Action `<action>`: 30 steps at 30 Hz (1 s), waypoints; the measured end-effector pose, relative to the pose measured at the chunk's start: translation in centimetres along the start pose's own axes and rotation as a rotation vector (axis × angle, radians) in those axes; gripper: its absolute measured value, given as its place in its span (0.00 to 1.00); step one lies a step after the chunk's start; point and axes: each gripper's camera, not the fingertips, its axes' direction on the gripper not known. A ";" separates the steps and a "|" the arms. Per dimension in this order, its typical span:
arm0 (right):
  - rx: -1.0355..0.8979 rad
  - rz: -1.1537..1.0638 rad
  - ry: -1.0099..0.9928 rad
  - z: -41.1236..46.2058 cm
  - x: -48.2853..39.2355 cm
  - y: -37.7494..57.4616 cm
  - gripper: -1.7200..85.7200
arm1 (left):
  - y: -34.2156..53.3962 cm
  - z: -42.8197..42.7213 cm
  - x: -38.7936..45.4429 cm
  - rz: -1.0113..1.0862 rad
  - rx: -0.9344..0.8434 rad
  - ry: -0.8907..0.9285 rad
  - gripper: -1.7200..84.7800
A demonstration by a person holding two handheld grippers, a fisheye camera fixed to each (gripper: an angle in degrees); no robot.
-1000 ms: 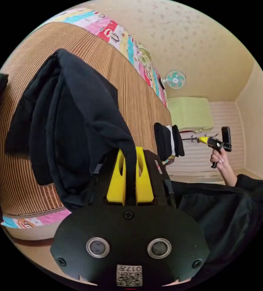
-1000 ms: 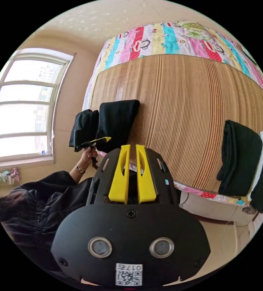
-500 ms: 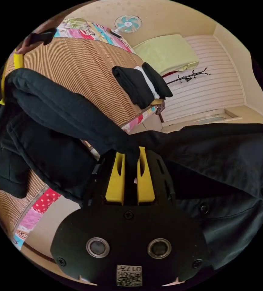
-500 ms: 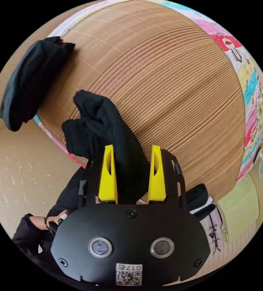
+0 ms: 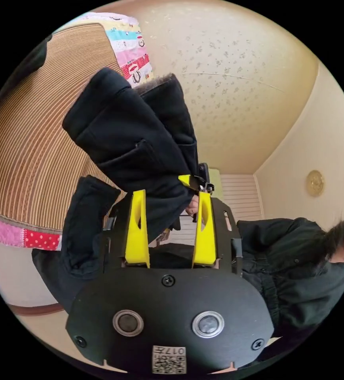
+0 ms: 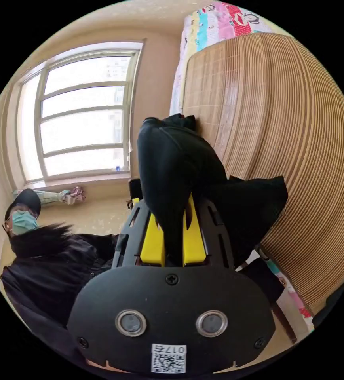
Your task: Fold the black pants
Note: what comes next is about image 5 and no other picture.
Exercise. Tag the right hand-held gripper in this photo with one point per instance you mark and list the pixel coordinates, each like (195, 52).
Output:
(204, 173)

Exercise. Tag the person's right hand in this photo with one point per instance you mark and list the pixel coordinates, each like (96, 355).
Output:
(193, 206)

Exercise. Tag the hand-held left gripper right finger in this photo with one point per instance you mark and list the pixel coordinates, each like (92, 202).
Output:
(205, 243)

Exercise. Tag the person's body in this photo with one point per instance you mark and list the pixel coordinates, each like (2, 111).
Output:
(296, 267)

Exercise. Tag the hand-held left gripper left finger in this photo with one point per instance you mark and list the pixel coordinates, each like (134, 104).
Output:
(136, 237)

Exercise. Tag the black pants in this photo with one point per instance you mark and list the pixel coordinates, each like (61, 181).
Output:
(130, 133)

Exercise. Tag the round golden wall ornament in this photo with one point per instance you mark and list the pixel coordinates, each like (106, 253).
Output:
(315, 183)

